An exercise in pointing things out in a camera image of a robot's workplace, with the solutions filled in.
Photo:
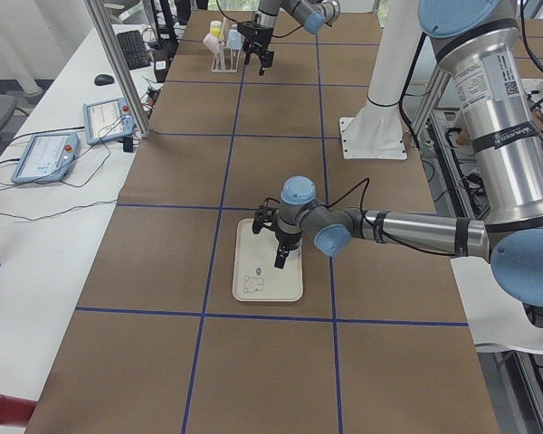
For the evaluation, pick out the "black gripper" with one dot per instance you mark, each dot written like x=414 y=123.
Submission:
x=286 y=239
x=259 y=37

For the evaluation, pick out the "pink plastic cup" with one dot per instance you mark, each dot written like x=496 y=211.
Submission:
x=212 y=43

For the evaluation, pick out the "yellow plastic cup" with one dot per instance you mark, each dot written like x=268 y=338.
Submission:
x=215 y=31

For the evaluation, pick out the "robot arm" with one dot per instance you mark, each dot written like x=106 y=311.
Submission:
x=311 y=15
x=473 y=41

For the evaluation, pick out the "cream plastic tray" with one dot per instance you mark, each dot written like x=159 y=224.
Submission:
x=255 y=279

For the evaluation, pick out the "black power box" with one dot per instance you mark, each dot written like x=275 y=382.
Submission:
x=161 y=62

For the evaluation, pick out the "black keyboard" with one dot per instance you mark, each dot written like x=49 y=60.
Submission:
x=134 y=49

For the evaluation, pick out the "black computer mouse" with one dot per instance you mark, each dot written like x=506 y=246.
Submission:
x=103 y=80

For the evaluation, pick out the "far teach pendant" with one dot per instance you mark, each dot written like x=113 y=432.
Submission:
x=107 y=120

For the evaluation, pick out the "teach pendant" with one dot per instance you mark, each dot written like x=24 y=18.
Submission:
x=107 y=120
x=47 y=158

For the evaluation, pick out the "white chair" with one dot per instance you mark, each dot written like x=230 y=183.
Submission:
x=497 y=321

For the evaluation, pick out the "near teach pendant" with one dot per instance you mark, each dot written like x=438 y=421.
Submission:
x=47 y=158

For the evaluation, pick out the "red cylinder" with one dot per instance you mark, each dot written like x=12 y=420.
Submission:
x=15 y=411

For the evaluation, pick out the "white wire cup rack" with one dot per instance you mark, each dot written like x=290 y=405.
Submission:
x=227 y=60

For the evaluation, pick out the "aluminium frame post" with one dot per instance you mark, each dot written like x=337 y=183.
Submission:
x=118 y=63

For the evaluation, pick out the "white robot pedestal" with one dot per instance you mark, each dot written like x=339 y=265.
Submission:
x=376 y=131

